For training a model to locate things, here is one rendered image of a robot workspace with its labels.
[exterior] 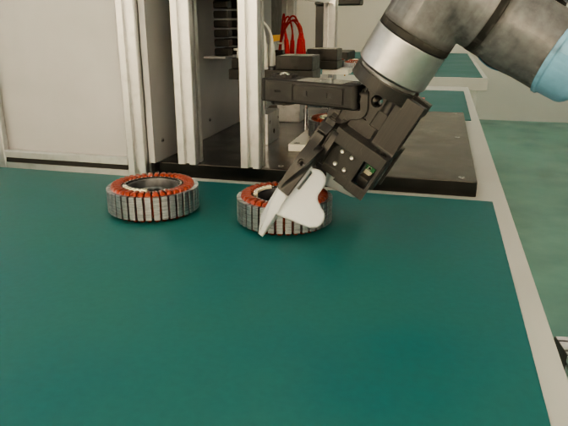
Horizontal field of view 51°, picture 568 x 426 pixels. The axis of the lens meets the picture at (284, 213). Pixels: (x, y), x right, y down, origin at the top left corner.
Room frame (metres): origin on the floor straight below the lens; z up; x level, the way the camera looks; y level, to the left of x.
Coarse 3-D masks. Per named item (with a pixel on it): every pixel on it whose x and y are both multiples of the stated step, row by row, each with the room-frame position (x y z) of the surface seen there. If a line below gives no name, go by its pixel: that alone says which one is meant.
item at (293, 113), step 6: (282, 108) 1.25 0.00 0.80; (288, 108) 1.25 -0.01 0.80; (294, 108) 1.25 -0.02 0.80; (300, 108) 1.25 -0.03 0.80; (282, 114) 1.25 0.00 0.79; (288, 114) 1.25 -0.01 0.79; (294, 114) 1.25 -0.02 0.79; (300, 114) 1.25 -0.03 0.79; (282, 120) 1.25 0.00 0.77; (288, 120) 1.25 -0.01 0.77; (294, 120) 1.25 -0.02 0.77; (300, 120) 1.25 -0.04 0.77
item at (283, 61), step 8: (280, 56) 1.01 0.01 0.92; (288, 56) 1.01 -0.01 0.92; (296, 56) 1.00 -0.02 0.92; (304, 56) 1.00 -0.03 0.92; (312, 56) 1.00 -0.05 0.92; (280, 64) 1.01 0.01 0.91; (288, 64) 1.01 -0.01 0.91; (296, 64) 1.00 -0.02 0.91; (304, 64) 1.00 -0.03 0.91; (312, 64) 1.00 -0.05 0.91; (232, 72) 1.03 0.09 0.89; (272, 72) 1.01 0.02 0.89; (280, 72) 1.01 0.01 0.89; (288, 72) 1.00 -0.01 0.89; (296, 72) 1.00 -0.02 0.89; (304, 72) 1.00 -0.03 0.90; (312, 72) 0.99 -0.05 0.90
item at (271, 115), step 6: (270, 108) 1.08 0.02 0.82; (276, 108) 1.08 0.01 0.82; (270, 114) 1.03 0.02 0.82; (276, 114) 1.07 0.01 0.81; (270, 120) 1.03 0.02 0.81; (276, 120) 1.06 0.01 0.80; (270, 126) 1.03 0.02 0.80; (276, 126) 1.06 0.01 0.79; (270, 132) 1.03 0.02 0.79; (276, 132) 1.06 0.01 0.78; (270, 138) 1.03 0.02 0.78; (276, 138) 1.06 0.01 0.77
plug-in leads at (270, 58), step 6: (264, 24) 1.04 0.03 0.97; (264, 30) 1.02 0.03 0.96; (270, 30) 1.05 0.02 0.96; (264, 36) 1.02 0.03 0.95; (270, 36) 1.05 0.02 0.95; (270, 42) 1.04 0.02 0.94; (234, 48) 1.04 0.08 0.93; (270, 48) 1.04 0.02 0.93; (270, 54) 1.04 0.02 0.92; (234, 60) 1.03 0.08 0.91; (270, 60) 1.04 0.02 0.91; (234, 66) 1.03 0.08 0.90; (270, 66) 1.04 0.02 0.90
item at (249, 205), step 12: (240, 192) 0.67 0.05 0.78; (252, 192) 0.67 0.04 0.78; (264, 192) 0.68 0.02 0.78; (324, 192) 0.66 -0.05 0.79; (240, 204) 0.64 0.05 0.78; (252, 204) 0.63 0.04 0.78; (264, 204) 0.62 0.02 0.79; (324, 204) 0.63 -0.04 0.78; (240, 216) 0.64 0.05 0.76; (252, 216) 0.62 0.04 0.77; (252, 228) 0.62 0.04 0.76; (276, 228) 0.61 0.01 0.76; (288, 228) 0.61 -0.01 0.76; (300, 228) 0.61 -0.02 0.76; (312, 228) 0.61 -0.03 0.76
